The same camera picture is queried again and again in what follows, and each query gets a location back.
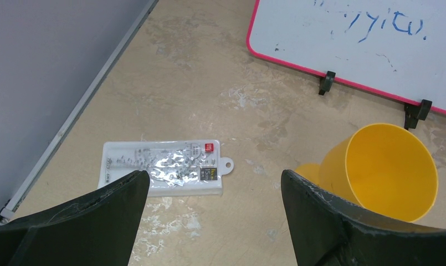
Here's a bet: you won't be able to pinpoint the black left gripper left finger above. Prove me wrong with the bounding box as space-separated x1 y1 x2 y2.
0 171 150 265

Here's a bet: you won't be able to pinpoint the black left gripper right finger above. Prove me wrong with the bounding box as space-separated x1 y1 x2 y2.
281 170 446 265

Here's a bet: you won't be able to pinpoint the yellow wine glass front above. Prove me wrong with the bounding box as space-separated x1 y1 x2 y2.
295 123 439 222

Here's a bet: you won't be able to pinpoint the white plastic packaged item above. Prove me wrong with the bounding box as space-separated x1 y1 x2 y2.
98 140 234 197

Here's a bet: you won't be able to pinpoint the red framed whiteboard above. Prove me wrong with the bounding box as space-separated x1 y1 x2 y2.
246 1 446 114

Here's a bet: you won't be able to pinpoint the black whiteboard stand foot right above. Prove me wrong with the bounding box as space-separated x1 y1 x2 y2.
404 99 432 130

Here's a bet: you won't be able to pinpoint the black whiteboard stand foot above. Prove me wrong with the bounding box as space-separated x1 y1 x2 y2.
318 71 336 95
404 99 432 130

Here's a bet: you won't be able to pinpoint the black whiteboard stand foot left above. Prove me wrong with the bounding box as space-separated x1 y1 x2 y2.
318 71 336 95

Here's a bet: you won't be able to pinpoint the aluminium table edge rail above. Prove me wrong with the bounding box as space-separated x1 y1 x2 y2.
0 1 156 219

